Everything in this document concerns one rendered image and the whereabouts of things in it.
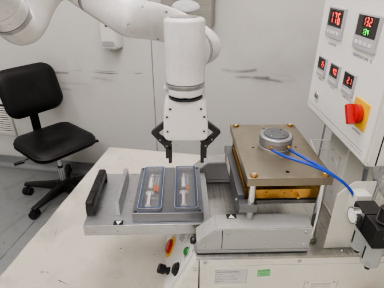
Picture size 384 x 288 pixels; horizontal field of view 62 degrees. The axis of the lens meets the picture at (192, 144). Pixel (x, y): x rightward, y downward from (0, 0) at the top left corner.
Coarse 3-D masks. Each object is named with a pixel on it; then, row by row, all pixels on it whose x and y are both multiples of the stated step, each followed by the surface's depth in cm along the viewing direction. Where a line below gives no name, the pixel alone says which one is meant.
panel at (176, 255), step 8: (176, 240) 89; (176, 248) 87; (184, 248) 80; (192, 248) 75; (168, 256) 90; (176, 256) 84; (184, 256) 78; (168, 264) 88; (184, 264) 76; (176, 272) 78; (168, 280) 83; (176, 280) 77
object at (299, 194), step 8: (240, 168) 79; (240, 176) 77; (248, 192) 72; (256, 192) 72; (264, 192) 72; (272, 192) 72; (280, 192) 72; (288, 192) 72; (296, 192) 72; (304, 192) 72; (312, 192) 72; (256, 200) 73; (264, 200) 73; (272, 200) 73; (280, 200) 73; (288, 200) 73; (296, 200) 73; (304, 200) 73; (312, 200) 73
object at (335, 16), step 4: (332, 12) 73; (336, 12) 71; (340, 12) 70; (332, 16) 73; (336, 16) 71; (340, 16) 70; (332, 20) 73; (336, 20) 71; (340, 20) 70; (332, 24) 73; (336, 24) 71
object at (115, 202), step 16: (112, 176) 92; (128, 176) 89; (112, 192) 85; (128, 192) 85; (96, 208) 79; (112, 208) 79; (128, 208) 79; (208, 208) 79; (96, 224) 74; (112, 224) 74; (128, 224) 74; (144, 224) 74; (160, 224) 74; (176, 224) 74; (192, 224) 74
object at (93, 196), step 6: (102, 174) 86; (96, 180) 83; (102, 180) 84; (96, 186) 81; (102, 186) 85; (90, 192) 79; (96, 192) 79; (90, 198) 76; (96, 198) 78; (90, 204) 75; (90, 210) 76
